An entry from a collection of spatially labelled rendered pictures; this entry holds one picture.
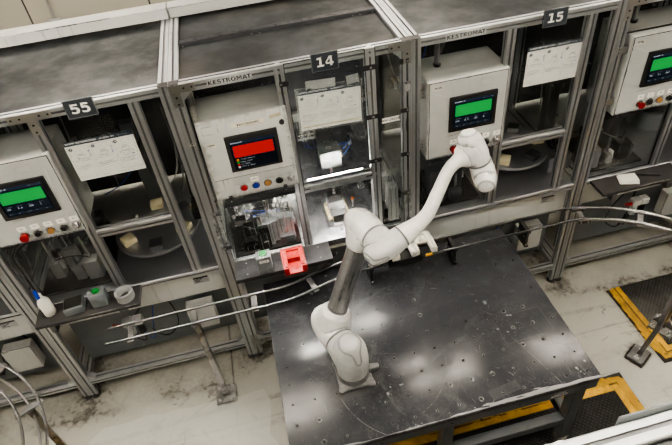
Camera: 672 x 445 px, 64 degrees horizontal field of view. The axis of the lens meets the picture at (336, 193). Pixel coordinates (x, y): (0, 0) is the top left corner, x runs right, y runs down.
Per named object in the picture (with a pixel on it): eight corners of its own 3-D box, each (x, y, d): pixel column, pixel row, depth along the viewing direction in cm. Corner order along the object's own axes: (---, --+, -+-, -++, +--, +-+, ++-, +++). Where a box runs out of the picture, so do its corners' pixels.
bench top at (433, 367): (293, 466, 239) (291, 462, 236) (263, 288, 319) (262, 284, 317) (600, 380, 256) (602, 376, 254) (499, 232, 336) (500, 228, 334)
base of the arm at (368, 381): (384, 383, 261) (383, 377, 257) (340, 395, 258) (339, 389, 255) (373, 352, 275) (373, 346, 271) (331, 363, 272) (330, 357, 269)
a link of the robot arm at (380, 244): (405, 235, 224) (386, 217, 233) (370, 260, 221) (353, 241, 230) (411, 252, 233) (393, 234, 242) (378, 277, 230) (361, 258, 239)
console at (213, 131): (218, 204, 269) (193, 127, 239) (215, 171, 290) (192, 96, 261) (300, 186, 273) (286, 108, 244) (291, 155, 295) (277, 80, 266)
